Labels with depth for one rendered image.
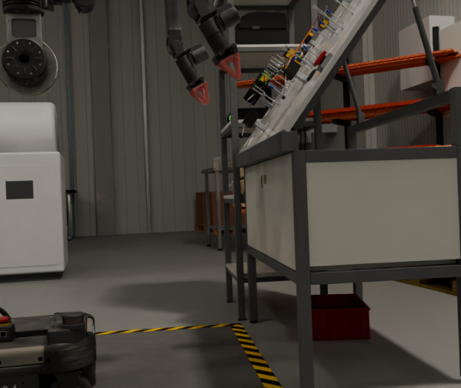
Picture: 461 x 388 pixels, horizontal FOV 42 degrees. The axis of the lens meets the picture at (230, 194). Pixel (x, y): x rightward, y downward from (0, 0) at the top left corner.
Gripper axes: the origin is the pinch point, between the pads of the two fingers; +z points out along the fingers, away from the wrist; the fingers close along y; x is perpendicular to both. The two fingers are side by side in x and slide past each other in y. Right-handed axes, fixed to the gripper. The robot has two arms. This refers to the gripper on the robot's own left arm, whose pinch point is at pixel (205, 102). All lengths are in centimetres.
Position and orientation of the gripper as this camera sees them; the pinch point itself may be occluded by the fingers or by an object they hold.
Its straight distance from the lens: 245.3
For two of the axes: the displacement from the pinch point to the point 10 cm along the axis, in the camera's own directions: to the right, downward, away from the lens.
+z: 4.9, 8.7, 1.1
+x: -8.5, 5.0, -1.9
